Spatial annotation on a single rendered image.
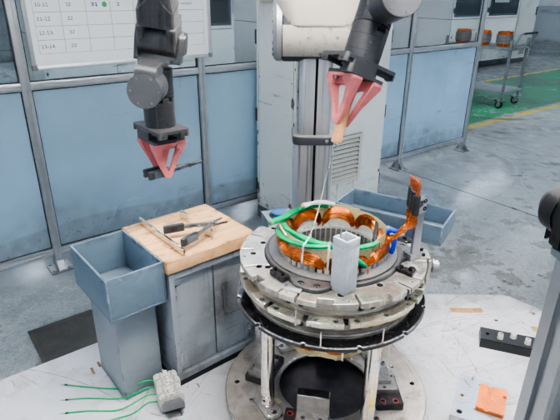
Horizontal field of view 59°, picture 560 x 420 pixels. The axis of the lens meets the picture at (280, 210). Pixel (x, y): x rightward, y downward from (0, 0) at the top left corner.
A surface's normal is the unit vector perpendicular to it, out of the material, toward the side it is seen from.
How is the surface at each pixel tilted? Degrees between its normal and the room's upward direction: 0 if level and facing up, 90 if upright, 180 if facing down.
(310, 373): 0
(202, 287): 90
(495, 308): 0
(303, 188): 90
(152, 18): 116
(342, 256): 90
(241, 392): 0
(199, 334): 90
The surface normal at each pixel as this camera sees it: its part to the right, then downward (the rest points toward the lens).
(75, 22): 0.61, 0.33
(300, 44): 0.00, 0.75
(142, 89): 0.01, 0.41
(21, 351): 0.01, -0.91
